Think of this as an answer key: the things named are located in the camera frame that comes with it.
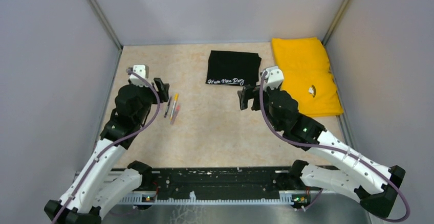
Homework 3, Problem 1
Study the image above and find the white yellow marker pen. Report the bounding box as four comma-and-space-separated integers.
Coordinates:
169, 93, 179, 120

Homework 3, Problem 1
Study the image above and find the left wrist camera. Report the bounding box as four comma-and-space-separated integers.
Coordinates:
128, 64, 149, 87

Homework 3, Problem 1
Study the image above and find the thin pink pen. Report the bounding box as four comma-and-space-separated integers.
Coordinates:
170, 105, 181, 125

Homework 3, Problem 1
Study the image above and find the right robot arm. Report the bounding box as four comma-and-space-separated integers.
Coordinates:
237, 85, 411, 222

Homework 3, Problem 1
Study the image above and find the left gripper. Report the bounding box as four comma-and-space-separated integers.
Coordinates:
127, 77, 168, 125

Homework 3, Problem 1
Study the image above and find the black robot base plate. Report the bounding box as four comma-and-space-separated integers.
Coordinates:
115, 166, 323, 203

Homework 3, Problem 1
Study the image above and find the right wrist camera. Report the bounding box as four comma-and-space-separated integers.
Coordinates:
261, 65, 284, 90

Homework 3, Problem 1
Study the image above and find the aluminium frame rail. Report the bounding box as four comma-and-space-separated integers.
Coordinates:
71, 170, 378, 206

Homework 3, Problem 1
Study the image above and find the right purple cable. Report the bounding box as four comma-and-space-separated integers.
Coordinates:
259, 71, 411, 223

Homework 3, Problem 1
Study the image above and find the black folded t-shirt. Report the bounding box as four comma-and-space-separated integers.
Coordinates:
205, 50, 262, 86

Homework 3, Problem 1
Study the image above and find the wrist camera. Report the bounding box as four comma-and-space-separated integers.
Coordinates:
261, 65, 284, 90
128, 64, 149, 87

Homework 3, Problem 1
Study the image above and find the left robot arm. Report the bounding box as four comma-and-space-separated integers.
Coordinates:
44, 78, 170, 223

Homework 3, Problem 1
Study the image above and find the yellow folded t-shirt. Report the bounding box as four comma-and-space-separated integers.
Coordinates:
271, 37, 344, 117

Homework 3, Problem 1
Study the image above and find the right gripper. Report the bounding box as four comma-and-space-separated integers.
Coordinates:
238, 81, 283, 132

